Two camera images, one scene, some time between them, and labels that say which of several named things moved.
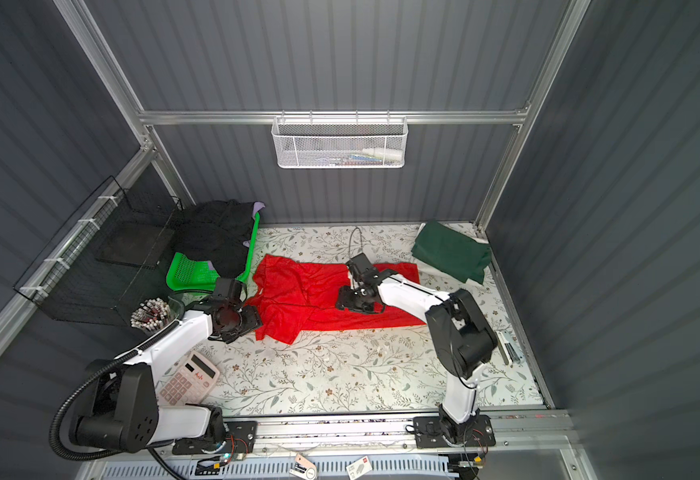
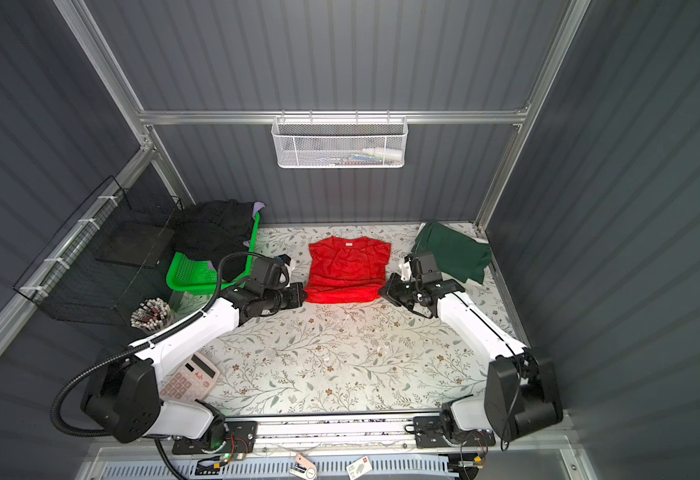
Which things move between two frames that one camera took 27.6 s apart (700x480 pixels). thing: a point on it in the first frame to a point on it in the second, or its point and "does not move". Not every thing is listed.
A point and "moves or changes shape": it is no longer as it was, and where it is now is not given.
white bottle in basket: [389, 154] does not move
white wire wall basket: [304, 142] does not move
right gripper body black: [353, 299] to [402, 292]
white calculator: [192, 383] does not move
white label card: [358, 468] does not move
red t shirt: [291, 296] moves or changes shape
